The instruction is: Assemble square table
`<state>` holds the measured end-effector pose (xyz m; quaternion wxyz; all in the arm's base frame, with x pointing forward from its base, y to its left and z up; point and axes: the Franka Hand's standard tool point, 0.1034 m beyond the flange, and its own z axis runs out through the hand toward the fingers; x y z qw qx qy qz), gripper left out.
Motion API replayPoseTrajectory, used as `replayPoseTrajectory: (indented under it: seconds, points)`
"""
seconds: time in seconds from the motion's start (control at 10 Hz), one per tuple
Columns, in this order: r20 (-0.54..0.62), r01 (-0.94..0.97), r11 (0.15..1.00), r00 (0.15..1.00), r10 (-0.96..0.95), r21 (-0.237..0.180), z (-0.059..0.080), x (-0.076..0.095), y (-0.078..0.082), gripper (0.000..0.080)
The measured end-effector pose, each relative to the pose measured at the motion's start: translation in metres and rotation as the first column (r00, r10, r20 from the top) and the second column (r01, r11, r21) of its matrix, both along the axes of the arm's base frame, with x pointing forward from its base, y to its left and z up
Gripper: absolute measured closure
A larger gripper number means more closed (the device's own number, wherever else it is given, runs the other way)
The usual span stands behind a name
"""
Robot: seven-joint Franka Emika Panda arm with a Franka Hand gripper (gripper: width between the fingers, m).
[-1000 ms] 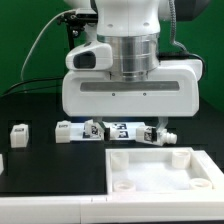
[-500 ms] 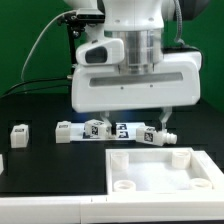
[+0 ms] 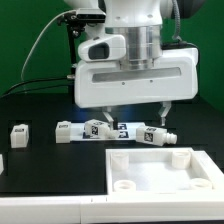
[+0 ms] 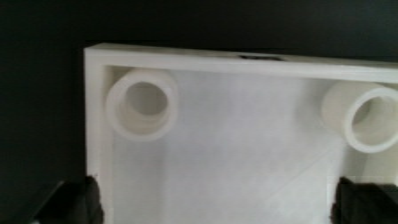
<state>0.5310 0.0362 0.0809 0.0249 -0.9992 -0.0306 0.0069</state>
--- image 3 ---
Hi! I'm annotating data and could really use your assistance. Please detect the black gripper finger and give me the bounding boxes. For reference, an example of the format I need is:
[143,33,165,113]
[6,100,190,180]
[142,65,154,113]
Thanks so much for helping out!
[102,107,118,130]
[158,101,172,126]

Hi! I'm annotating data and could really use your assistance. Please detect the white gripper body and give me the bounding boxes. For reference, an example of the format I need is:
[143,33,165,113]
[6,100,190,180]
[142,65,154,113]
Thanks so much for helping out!
[75,48,198,108]

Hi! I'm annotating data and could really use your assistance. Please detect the white square table top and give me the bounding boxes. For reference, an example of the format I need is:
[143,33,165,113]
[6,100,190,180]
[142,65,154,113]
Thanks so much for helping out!
[106,148,213,195]

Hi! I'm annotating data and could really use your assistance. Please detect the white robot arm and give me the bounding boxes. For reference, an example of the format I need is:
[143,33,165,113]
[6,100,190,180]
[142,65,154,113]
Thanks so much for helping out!
[64,0,206,120]

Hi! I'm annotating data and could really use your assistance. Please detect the white tag sheet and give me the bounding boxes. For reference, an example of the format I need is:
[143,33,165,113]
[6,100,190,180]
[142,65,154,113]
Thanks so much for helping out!
[70,122,144,141]

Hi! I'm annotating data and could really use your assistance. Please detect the white block at left edge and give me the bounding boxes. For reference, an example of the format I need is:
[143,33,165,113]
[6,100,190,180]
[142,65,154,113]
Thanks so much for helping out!
[0,154,4,175]

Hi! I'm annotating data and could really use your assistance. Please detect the grey corrugated arm cable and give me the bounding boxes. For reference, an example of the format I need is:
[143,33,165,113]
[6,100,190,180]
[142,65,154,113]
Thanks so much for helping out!
[163,0,188,48]

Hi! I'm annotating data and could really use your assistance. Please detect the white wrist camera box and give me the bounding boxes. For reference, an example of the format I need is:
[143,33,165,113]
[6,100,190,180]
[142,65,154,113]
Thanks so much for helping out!
[78,34,126,62]

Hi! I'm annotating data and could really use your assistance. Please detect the white right fence rail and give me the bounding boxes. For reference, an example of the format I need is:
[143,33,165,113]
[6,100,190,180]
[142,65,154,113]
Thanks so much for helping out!
[192,151,224,190]

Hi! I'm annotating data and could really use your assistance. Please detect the white fence rail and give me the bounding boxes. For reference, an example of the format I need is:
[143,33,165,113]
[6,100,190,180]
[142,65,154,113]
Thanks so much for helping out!
[192,151,224,190]
[0,194,224,224]

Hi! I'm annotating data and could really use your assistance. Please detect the black cables on table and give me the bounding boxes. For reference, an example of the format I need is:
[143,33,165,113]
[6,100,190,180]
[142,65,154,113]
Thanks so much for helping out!
[0,77,76,100]

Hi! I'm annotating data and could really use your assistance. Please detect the grey camera cable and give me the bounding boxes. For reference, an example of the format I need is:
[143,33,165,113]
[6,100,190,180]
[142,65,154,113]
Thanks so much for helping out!
[20,12,69,83]

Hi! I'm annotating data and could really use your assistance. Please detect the black camera on stand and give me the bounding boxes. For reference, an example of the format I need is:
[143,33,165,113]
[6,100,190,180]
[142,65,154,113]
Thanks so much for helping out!
[57,8,106,38]

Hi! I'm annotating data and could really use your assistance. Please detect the white front fence rail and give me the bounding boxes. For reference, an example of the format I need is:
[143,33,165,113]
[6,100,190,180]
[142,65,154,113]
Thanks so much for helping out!
[0,194,224,224]

